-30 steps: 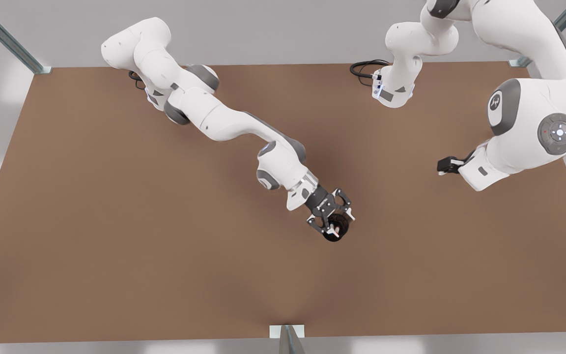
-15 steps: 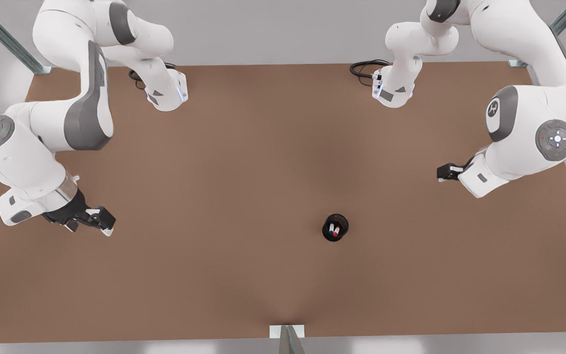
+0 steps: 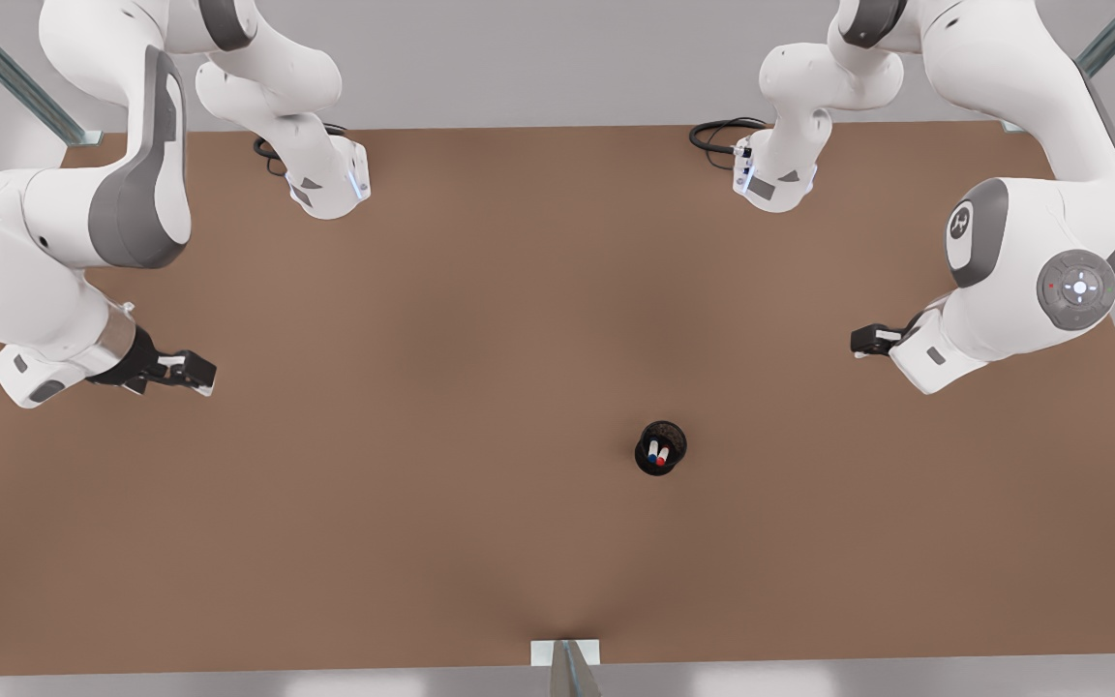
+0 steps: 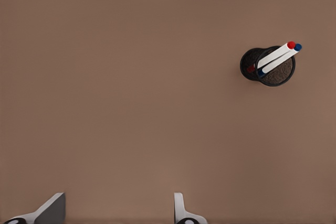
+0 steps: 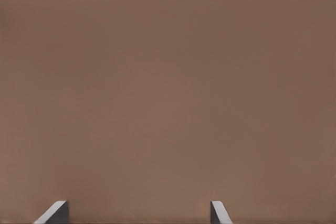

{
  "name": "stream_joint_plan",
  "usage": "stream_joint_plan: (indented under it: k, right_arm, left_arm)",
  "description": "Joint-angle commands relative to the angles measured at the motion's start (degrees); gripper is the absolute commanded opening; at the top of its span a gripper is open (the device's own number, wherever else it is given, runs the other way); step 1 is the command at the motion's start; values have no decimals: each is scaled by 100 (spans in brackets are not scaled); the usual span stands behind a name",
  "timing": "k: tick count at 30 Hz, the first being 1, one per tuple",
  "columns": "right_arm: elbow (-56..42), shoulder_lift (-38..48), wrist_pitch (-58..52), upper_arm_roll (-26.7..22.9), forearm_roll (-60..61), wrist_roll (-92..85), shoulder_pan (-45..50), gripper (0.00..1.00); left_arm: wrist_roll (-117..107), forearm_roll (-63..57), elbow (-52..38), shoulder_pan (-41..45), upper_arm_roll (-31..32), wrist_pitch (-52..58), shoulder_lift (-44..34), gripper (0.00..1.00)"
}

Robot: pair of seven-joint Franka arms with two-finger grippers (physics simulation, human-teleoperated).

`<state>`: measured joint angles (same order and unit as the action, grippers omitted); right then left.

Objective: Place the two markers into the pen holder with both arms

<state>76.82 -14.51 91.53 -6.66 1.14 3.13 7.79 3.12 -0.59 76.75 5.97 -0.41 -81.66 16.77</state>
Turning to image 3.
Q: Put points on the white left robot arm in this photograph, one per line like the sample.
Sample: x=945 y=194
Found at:
x=1012 y=290

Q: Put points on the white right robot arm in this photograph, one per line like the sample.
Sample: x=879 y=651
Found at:
x=54 y=208

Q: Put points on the black mesh pen holder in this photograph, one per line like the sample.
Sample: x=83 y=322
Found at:
x=643 y=463

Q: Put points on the silver frame post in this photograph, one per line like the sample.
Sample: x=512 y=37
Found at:
x=1114 y=34
x=567 y=663
x=6 y=73

